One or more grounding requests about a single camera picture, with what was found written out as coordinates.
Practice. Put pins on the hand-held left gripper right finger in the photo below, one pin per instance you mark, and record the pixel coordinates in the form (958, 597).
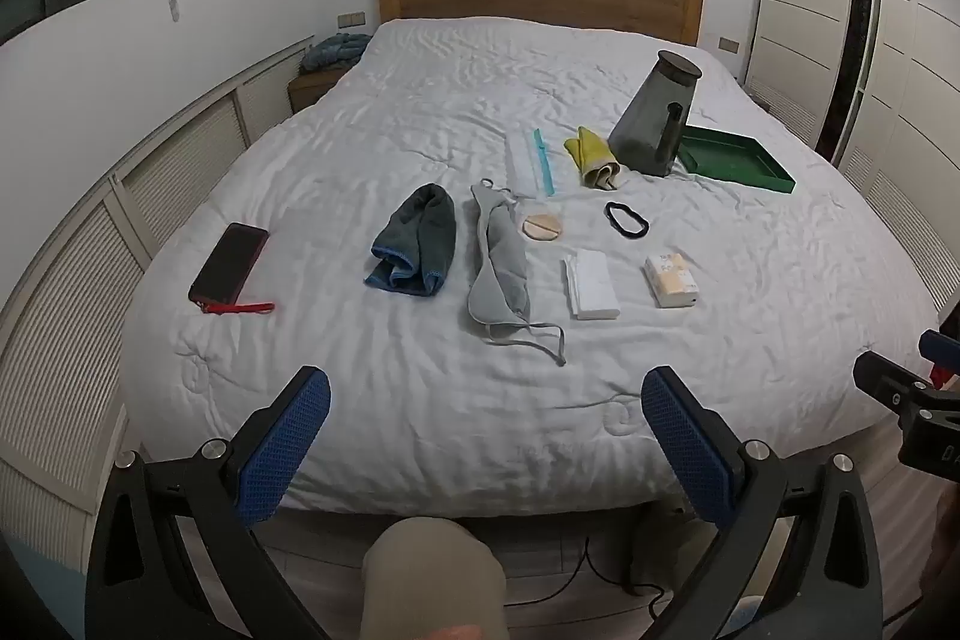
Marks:
(686, 445)

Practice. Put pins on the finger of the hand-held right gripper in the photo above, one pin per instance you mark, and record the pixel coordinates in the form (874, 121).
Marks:
(885, 377)
(941, 351)

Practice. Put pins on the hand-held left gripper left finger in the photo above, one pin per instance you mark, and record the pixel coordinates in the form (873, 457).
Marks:
(289, 437)

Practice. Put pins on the grey towel with blue trim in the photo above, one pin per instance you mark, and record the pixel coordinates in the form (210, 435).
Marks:
(420, 227)

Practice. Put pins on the green tray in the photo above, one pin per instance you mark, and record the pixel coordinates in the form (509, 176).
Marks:
(731, 160)

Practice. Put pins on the yellow rubber glove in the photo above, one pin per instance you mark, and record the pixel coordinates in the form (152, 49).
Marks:
(592, 156)

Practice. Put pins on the clear pouch with teal zipper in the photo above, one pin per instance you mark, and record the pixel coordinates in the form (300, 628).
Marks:
(525, 160)

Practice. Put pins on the beige small box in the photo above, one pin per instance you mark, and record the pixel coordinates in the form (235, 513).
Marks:
(671, 280)

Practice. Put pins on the phone in red case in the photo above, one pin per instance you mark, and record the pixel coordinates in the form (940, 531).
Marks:
(229, 265)

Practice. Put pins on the white tissue pack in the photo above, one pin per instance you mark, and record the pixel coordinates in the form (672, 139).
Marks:
(592, 284)

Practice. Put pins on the person's knee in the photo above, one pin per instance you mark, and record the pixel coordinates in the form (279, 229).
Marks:
(427, 572)

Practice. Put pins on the grey bra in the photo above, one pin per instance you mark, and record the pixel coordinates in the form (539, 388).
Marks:
(499, 265)

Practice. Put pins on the round beige powder puff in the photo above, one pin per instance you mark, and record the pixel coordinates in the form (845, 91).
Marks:
(542, 227)

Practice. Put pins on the grey plastic pitcher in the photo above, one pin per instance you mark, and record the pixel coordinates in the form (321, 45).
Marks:
(645, 115)

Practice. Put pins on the wooden nightstand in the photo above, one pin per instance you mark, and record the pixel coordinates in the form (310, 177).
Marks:
(311, 89)

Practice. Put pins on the bed with white quilt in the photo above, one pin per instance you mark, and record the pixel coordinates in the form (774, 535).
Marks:
(450, 108)

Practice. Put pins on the blue knitted cloth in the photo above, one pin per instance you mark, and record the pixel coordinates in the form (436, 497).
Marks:
(334, 51)

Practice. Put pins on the wall switch panel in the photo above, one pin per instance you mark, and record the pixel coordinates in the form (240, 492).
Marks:
(729, 44)
(351, 18)

